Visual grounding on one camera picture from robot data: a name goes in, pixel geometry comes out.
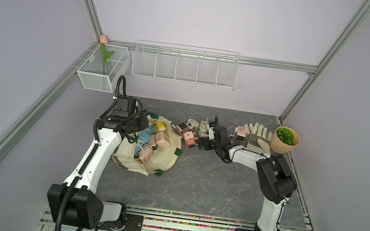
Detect green pencil sharpener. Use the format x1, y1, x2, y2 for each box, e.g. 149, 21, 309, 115
198, 119, 209, 137

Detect beige pencil sharpener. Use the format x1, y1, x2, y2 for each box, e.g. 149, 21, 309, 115
187, 118, 200, 132

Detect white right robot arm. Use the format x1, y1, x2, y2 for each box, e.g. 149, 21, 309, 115
196, 136, 298, 231

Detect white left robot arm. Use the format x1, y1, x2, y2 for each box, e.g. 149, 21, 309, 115
47, 112, 149, 229

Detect blue pencil sharpener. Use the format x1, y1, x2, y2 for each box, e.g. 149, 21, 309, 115
135, 124, 154, 155

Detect cream work gloves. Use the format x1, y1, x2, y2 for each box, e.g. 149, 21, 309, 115
244, 123, 273, 154

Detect potted green plant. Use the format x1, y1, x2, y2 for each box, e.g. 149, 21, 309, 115
270, 126, 301, 155

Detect pink artificial tulip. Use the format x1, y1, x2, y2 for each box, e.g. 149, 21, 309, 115
99, 35, 114, 75

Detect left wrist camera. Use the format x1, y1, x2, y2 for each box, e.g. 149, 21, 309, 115
114, 95, 138, 114

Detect small white wire basket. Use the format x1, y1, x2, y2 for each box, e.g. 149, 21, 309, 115
77, 43, 130, 93

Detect long white wire basket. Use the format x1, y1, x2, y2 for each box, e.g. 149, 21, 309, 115
132, 40, 240, 90

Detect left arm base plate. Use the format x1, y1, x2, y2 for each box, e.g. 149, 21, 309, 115
98, 213, 144, 231

